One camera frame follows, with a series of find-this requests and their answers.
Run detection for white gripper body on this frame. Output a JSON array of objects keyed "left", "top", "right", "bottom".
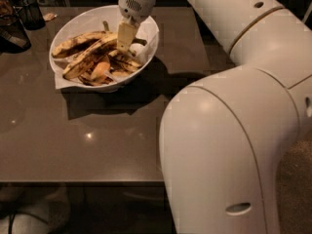
[{"left": 118, "top": 0, "right": 156, "bottom": 24}]

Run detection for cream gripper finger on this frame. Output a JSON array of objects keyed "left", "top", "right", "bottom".
[{"left": 117, "top": 21, "right": 138, "bottom": 52}]

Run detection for spotted banana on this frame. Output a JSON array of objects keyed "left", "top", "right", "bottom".
[
  {"left": 61, "top": 32, "right": 148, "bottom": 81},
  {"left": 52, "top": 23, "right": 111, "bottom": 59}
]

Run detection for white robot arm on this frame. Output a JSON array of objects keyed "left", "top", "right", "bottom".
[{"left": 159, "top": 0, "right": 312, "bottom": 234}]

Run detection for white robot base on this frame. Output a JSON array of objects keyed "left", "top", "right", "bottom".
[{"left": 0, "top": 183, "right": 71, "bottom": 234}]

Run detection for white bowl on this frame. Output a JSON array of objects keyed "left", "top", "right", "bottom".
[{"left": 49, "top": 5, "right": 159, "bottom": 93}]

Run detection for small banana pieces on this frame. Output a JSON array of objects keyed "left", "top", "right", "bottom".
[{"left": 78, "top": 50, "right": 142, "bottom": 87}]

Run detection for white paper liner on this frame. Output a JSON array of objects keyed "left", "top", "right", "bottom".
[{"left": 50, "top": 7, "right": 159, "bottom": 93}]

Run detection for orange fruit piece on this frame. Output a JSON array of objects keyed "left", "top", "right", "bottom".
[{"left": 91, "top": 61, "right": 110, "bottom": 82}]

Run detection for small wrapper on table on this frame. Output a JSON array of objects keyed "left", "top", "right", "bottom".
[{"left": 43, "top": 13, "right": 58, "bottom": 22}]

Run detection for black mesh cup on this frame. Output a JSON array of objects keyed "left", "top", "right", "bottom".
[{"left": 15, "top": 0, "right": 45, "bottom": 30}]

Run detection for dark container left edge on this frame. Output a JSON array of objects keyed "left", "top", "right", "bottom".
[{"left": 0, "top": 0, "right": 31, "bottom": 54}]

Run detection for black cable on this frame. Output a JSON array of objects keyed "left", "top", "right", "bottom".
[{"left": 8, "top": 208, "right": 50, "bottom": 234}]

